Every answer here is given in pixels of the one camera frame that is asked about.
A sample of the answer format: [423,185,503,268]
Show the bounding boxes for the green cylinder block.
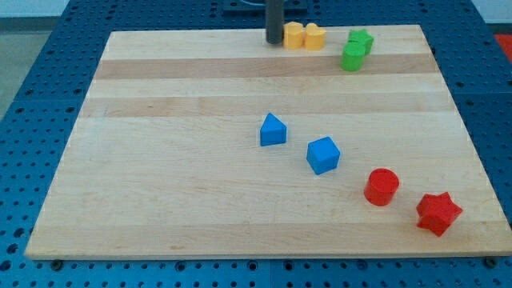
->
[341,42,366,72]

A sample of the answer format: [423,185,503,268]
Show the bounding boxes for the red star block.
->
[416,192,463,237]

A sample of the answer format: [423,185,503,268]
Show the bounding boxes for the blue cube block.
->
[306,137,341,175]

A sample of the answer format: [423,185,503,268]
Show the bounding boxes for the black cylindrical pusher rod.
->
[265,0,284,45]

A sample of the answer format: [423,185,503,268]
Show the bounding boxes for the yellow pentagon block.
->
[282,22,305,50]

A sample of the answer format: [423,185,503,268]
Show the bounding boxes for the red cylinder block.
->
[364,168,400,206]

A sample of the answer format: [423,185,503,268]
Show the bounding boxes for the green star block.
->
[348,29,374,55]

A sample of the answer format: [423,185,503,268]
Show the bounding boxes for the blue triangle block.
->
[260,113,287,146]

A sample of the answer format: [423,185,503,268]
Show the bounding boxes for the wooden board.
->
[25,25,511,260]

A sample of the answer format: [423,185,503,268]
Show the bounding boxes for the yellow heart block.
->
[304,23,326,50]

